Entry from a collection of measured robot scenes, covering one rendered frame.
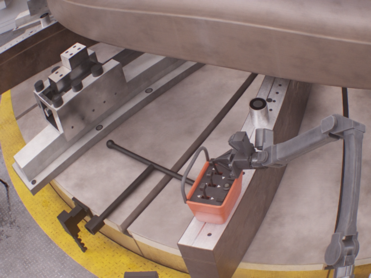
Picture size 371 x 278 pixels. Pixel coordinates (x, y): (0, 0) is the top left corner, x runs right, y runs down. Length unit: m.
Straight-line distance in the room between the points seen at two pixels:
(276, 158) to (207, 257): 0.46
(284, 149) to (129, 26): 1.07
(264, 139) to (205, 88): 1.34
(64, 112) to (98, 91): 0.23
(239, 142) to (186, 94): 1.35
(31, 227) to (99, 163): 0.71
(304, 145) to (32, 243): 1.94
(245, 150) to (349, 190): 0.56
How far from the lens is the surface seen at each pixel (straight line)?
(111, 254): 2.74
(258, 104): 2.12
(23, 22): 4.86
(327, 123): 1.38
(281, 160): 1.61
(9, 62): 3.72
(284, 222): 2.28
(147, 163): 2.63
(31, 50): 3.70
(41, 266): 2.86
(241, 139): 1.68
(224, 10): 2.10
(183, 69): 3.11
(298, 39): 1.97
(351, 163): 1.31
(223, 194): 1.78
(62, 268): 2.79
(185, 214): 2.40
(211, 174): 1.78
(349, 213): 1.29
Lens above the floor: 2.13
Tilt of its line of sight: 41 degrees down
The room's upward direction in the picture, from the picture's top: 16 degrees counter-clockwise
